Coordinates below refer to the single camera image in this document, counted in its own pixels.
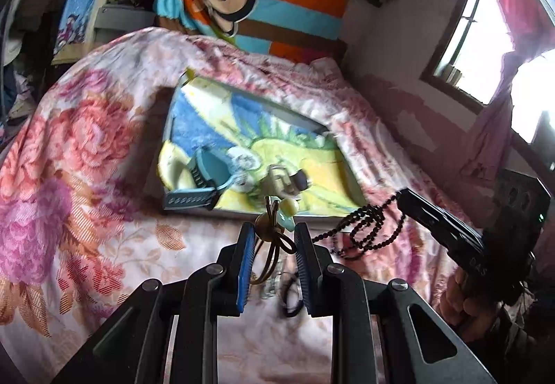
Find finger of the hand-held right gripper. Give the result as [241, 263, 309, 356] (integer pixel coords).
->
[401, 204, 471, 257]
[396, 189, 478, 237]

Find hanging clothes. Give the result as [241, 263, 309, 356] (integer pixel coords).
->
[0, 0, 63, 139]

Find person's right forearm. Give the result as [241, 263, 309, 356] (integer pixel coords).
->
[490, 301, 555, 384]

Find beige and dark trinket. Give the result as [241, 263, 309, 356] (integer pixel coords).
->
[266, 164, 309, 199]

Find cartoon printed cloth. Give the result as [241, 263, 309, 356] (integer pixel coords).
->
[158, 78, 361, 213]

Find small clear trinket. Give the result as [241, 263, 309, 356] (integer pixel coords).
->
[260, 267, 287, 300]

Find white cabinet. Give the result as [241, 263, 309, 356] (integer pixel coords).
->
[92, 5, 153, 33]

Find window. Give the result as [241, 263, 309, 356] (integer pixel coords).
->
[420, 0, 555, 144]

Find yellow blue cartoon tray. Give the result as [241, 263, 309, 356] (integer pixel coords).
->
[155, 71, 370, 223]

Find person's right hand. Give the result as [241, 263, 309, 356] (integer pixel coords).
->
[444, 269, 497, 335]

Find black bead necklace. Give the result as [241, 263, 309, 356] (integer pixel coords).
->
[310, 192, 405, 262]

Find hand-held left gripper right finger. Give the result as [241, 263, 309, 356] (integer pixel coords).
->
[294, 223, 499, 384]

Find black hair tie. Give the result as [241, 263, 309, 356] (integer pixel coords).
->
[277, 271, 307, 318]

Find pink floral blanket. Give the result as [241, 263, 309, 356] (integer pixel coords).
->
[0, 26, 493, 384]

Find pink curtain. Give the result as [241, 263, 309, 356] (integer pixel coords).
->
[459, 0, 555, 183]

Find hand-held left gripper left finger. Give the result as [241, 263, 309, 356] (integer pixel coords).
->
[52, 223, 261, 384]

